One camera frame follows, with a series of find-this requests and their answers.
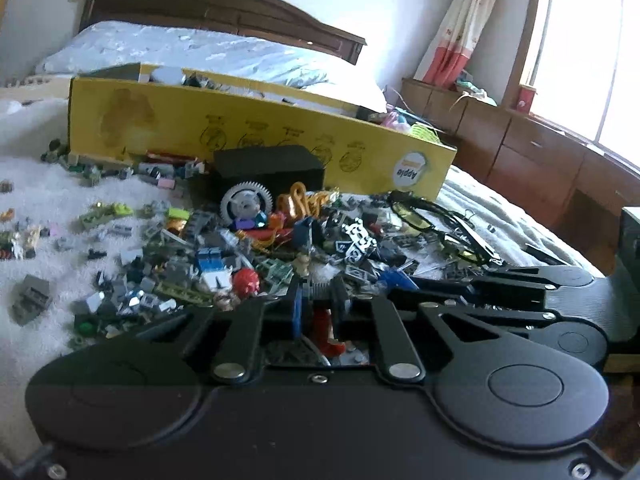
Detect black glasses with yellow lenses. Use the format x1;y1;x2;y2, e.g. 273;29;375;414
387;192;502;267

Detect white toy gear wheel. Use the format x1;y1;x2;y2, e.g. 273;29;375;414
220;180;275;224

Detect black flat strip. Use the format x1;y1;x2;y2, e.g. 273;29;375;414
525;242;569;266

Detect grey sloped brick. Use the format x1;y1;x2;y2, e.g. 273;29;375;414
10;275;52;326

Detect pile of small toy bricks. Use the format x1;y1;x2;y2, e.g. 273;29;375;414
0;140;501;358

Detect dark wooden headboard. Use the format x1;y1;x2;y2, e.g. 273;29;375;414
77;0;368;66

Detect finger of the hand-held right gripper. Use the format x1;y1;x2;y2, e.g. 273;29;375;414
440;300;560;347
416;264;553;303

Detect black rectangular box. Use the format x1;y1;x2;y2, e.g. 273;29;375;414
212;145;326;207

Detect brown wooden cabinet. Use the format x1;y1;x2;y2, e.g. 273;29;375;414
400;77;640;261

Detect red cup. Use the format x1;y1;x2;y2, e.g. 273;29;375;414
517;85;539;114

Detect gold toy chain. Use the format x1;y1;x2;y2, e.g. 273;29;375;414
277;182;341;217

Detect white and red curtain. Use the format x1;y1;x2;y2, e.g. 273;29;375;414
415;0;503;91

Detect window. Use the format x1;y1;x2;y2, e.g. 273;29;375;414
520;0;640;156

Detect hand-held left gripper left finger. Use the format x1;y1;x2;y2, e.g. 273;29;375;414
127;280;306;386

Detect yellow cardboard box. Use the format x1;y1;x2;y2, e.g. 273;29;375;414
67;62;458;199

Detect pink plush toy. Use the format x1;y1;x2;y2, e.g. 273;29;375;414
370;110;412;132

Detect green plastic basket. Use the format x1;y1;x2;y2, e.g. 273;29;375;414
410;124;443;143

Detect light blue pillow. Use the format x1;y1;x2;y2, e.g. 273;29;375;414
35;20;389;114

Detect pale cloth bundle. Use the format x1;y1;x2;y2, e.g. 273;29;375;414
452;72;498;106

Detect red toy ball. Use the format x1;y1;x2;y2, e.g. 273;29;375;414
232;267;261;297

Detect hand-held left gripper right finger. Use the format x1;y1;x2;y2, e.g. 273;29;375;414
329;278;505;386

